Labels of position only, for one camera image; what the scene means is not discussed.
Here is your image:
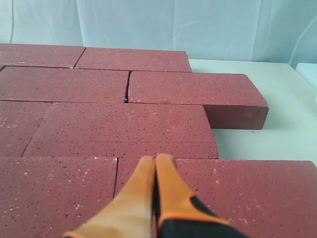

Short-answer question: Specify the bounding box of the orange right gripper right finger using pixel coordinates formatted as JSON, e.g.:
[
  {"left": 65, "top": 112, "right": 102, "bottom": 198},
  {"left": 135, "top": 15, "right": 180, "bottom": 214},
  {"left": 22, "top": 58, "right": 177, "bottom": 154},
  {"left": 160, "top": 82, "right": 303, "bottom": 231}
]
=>
[{"left": 155, "top": 154, "right": 247, "bottom": 238}]

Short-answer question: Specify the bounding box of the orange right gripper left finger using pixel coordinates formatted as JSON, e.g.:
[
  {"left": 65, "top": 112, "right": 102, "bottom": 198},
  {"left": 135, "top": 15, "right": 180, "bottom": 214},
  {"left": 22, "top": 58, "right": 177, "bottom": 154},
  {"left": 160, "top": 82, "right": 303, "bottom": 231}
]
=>
[{"left": 63, "top": 156, "right": 156, "bottom": 238}]

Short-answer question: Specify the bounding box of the red brick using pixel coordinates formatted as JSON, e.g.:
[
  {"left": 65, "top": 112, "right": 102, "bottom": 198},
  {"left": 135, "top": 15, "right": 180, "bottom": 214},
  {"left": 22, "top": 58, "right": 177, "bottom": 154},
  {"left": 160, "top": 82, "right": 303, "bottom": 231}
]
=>
[
  {"left": 0, "top": 44, "right": 86, "bottom": 68},
  {"left": 75, "top": 47, "right": 192, "bottom": 72},
  {"left": 0, "top": 66, "right": 128, "bottom": 103},
  {"left": 118, "top": 158, "right": 317, "bottom": 238},
  {"left": 0, "top": 157, "right": 116, "bottom": 238},
  {"left": 128, "top": 71, "right": 269, "bottom": 129},
  {"left": 24, "top": 103, "right": 218, "bottom": 159}
]

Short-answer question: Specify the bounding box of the red brick top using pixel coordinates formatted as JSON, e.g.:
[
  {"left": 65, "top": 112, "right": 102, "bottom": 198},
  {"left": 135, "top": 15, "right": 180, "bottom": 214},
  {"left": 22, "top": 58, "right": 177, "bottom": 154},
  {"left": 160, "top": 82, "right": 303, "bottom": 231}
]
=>
[{"left": 128, "top": 71, "right": 269, "bottom": 129}]

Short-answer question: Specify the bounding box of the red brick right third row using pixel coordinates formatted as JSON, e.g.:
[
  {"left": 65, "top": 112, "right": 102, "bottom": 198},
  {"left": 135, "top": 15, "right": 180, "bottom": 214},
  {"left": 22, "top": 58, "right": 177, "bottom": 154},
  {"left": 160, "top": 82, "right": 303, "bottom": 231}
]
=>
[{"left": 0, "top": 101, "right": 51, "bottom": 157}]

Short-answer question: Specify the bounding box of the white wrinkled backdrop cloth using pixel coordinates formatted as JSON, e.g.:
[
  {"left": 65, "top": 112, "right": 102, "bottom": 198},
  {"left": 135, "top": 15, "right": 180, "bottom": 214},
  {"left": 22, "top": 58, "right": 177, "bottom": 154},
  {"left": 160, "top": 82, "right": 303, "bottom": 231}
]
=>
[{"left": 0, "top": 0, "right": 317, "bottom": 66}]

